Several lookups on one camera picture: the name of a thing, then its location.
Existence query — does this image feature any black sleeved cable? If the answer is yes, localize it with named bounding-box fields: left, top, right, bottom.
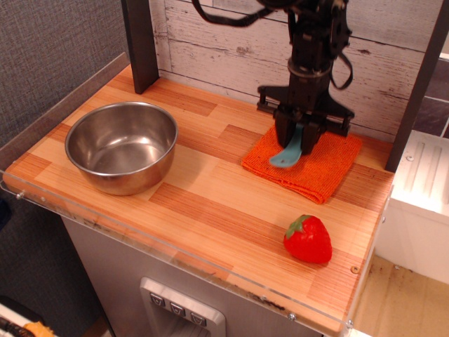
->
left=191, top=0, right=274, bottom=27

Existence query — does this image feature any dark grey post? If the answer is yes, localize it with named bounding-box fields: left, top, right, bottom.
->
left=384, top=0, right=448, bottom=173
left=121, top=0, right=159, bottom=94

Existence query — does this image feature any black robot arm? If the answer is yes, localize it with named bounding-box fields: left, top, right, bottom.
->
left=257, top=1, right=354, bottom=154

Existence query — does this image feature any dark grey left post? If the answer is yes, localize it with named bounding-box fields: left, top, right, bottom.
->
left=121, top=0, right=159, bottom=94

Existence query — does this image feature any red toy strawberry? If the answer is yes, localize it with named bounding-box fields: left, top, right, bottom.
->
left=283, top=215, right=333, bottom=264

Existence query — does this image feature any dark grey right post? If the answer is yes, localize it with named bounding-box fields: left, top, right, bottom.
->
left=384, top=0, right=448, bottom=173

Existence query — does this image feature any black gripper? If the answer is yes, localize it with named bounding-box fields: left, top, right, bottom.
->
left=257, top=71, right=354, bottom=154

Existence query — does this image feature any grey toy kitchen cabinet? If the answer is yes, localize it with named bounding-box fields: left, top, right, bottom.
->
left=63, top=218, right=319, bottom=336

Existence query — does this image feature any grey ice dispenser panel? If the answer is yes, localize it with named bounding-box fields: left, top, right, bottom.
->
left=140, top=277, right=227, bottom=336

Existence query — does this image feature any orange folded towel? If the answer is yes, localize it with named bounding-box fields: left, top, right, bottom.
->
left=241, top=127, right=362, bottom=204

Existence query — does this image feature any clear acrylic edge guard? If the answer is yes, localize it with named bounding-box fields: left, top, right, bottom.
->
left=4, top=164, right=393, bottom=336

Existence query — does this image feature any stainless steel bowl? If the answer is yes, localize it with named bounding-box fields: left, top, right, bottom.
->
left=65, top=102, right=178, bottom=196

